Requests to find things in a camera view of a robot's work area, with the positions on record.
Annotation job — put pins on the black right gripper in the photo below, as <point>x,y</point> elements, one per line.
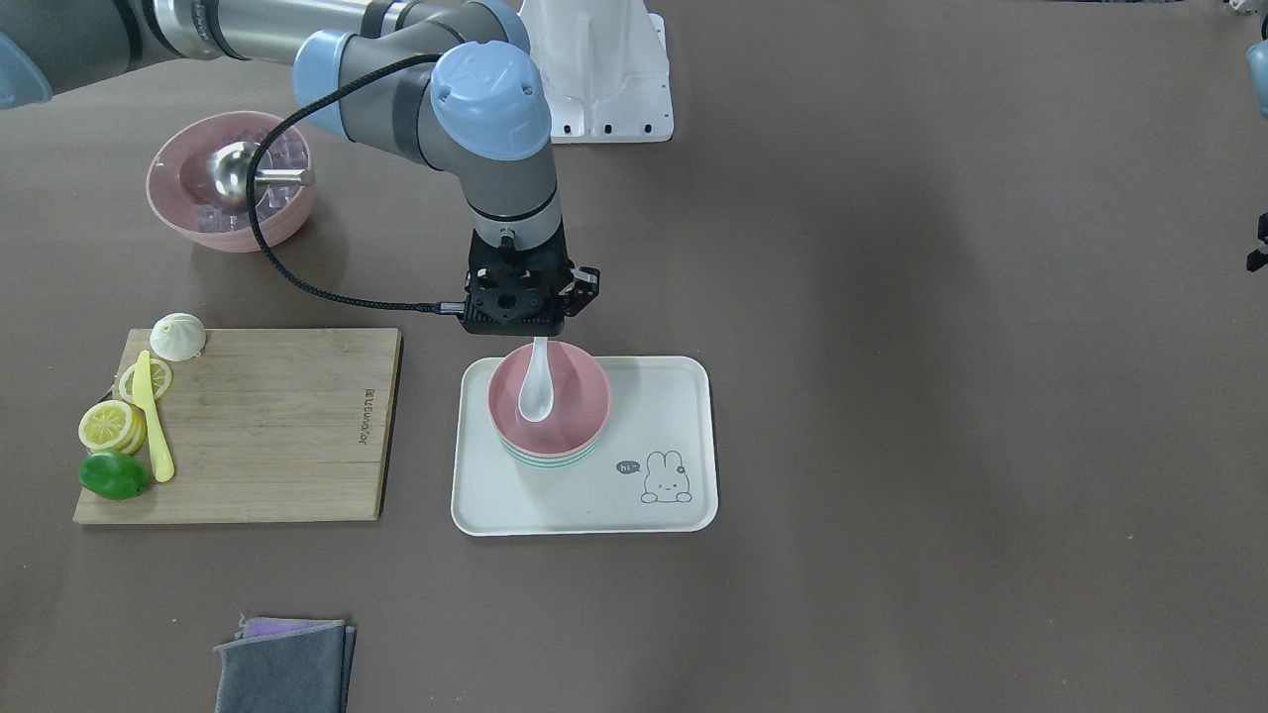
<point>582,288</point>

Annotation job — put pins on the white ceramic spoon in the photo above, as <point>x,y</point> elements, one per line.
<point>537,392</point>

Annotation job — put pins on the small pink bowl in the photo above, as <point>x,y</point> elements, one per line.
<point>582,402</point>

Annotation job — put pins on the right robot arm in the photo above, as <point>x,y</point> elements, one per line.
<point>450,87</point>

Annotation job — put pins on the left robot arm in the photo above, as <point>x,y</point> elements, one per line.
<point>1257,59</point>

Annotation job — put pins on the green bowl stack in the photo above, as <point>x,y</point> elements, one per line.
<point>549,462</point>

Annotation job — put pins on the large pink ice bowl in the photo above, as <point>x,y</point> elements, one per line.
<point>284,208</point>

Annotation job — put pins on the cream rabbit tray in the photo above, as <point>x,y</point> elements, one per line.
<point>652,469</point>

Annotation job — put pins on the bamboo cutting board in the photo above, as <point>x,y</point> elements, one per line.
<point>271,426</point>

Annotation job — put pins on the metal ice scoop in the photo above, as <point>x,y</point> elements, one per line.
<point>228,169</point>

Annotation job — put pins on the white steamed bun toy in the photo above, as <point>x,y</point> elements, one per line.
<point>178,337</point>

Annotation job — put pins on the single lemon slice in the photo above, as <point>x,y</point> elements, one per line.
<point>161,380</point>

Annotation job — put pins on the yellow plastic knife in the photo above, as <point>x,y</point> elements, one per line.
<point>142,390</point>

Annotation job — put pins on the purple cloth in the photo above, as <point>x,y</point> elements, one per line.
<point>269,626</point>

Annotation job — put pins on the stacked lemon slices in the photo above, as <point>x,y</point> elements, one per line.
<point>113,425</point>

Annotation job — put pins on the green lime toy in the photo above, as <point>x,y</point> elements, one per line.
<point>114,475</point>

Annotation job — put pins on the grey folded cloth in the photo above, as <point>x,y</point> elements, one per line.
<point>301,671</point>

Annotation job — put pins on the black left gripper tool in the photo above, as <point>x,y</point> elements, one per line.
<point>1258,258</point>

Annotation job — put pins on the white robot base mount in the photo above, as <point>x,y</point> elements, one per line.
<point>605,69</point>

